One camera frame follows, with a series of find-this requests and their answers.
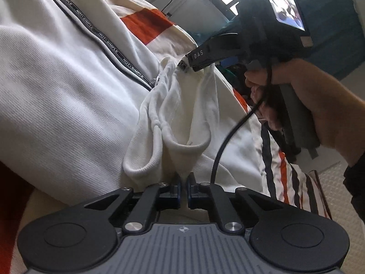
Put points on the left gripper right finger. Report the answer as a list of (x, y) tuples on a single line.
[(213, 199)]

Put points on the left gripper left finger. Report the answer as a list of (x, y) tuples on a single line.
[(154, 199)]

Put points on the white zip jacket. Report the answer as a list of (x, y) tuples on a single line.
[(86, 107)]

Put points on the person right hand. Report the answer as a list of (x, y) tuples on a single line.
[(337, 112)]

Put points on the right teal curtain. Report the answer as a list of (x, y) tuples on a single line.
[(337, 35)]

